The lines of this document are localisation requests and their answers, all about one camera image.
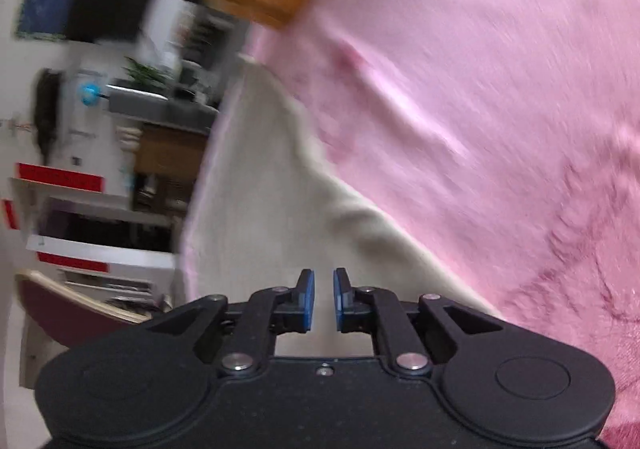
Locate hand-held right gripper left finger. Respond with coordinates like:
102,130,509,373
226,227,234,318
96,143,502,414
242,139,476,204
150,269,316,375

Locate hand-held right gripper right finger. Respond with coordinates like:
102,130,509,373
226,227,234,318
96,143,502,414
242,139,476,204
334,268,503,375

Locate cream zip jacket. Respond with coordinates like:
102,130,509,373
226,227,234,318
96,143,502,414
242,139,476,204
182,56,501,360

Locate wooden cabinet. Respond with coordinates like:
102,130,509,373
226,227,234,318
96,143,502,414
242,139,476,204
132,124,211,180

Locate white shelf with red strips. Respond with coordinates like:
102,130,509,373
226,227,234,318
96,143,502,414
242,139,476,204
10,161,176,300

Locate pink printed blanket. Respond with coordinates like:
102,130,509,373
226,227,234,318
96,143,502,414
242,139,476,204
180,0,640,449

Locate grey television stand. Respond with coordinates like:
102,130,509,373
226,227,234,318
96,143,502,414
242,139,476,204
107,84,221,134

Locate green potted plant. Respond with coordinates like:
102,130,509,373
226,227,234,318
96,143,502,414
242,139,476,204
122,56,173,92

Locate black television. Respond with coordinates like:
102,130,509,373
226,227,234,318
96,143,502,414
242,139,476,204
65,0,151,44

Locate maroon chair with gold frame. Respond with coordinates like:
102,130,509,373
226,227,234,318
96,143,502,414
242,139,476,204
15,271,171,350

